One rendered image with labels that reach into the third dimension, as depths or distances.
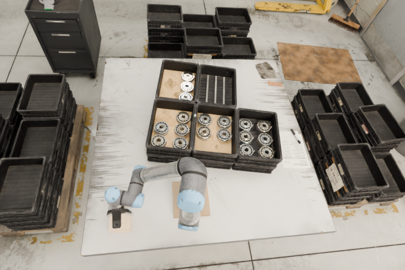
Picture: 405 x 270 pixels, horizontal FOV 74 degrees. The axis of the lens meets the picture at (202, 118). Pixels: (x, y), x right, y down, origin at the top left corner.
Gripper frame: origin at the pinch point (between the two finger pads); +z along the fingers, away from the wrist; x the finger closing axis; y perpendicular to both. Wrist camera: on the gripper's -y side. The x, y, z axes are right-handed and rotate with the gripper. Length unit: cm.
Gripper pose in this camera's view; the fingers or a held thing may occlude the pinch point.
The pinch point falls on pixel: (120, 216)
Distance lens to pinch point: 180.1
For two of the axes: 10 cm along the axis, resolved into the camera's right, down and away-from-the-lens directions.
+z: -1.2, 5.7, 8.1
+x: -9.9, 0.2, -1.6
